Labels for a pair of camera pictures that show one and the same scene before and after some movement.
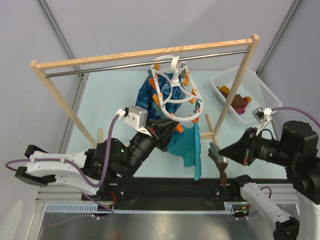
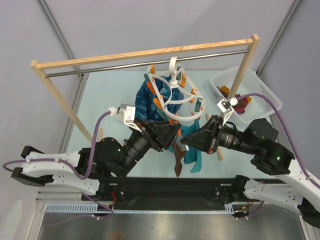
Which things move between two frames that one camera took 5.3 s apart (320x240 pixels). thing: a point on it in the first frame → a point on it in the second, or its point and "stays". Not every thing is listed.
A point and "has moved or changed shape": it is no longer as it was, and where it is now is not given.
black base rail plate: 164,193 stays
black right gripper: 246,146 → 213,135
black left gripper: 162,131 stays
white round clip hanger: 180,96 has moved or changed shape
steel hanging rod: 71,71 stays
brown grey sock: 221,162 → 178,156
